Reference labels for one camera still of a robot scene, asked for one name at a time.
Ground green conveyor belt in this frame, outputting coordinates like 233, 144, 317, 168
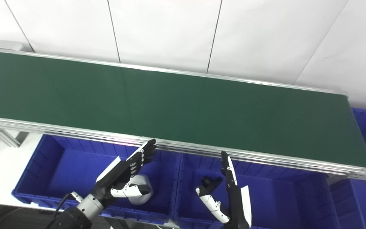
0, 46, 366, 182

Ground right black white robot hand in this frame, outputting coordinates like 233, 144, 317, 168
196, 151, 252, 229

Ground grey conveyor end housing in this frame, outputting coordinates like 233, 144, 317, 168
0, 40, 24, 52

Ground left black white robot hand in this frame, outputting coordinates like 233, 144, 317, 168
89, 138, 157, 207

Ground white two-hole plastic part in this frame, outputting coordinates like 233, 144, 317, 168
124, 174, 153, 205

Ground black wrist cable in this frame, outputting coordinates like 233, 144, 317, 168
45, 192, 83, 229

